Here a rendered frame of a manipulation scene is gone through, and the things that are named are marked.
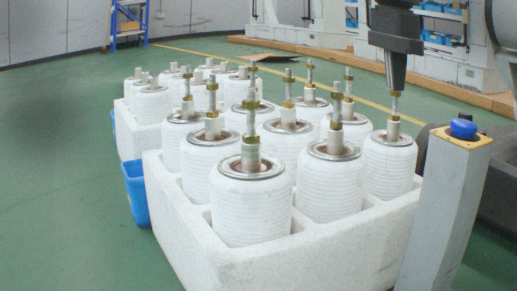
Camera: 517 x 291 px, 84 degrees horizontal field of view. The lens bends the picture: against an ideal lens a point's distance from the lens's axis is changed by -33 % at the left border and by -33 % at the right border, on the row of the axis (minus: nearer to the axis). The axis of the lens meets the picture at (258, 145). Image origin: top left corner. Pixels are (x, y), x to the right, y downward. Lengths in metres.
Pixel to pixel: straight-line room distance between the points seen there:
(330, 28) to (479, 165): 3.57
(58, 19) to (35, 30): 0.49
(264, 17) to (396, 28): 4.61
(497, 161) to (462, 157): 0.41
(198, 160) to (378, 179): 0.25
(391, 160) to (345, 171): 0.10
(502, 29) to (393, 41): 0.31
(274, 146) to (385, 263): 0.25
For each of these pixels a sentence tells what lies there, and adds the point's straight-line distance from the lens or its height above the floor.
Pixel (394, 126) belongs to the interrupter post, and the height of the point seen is 0.27.
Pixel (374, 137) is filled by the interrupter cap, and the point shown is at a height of 0.25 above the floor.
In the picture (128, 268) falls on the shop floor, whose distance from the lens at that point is 0.73.
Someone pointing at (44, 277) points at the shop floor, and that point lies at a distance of 0.75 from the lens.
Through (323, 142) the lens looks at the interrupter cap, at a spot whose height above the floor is 0.25.
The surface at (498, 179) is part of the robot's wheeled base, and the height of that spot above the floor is 0.15.
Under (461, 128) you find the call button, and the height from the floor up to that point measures 0.33.
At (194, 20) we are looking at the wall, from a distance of 7.07.
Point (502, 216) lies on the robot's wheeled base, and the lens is 0.83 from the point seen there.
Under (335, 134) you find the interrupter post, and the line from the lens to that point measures 0.51.
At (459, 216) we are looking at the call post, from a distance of 0.46.
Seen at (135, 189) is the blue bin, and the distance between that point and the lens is 0.80.
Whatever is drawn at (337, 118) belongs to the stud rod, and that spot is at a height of 0.30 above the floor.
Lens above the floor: 0.43
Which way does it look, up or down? 19 degrees down
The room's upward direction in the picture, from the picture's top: straight up
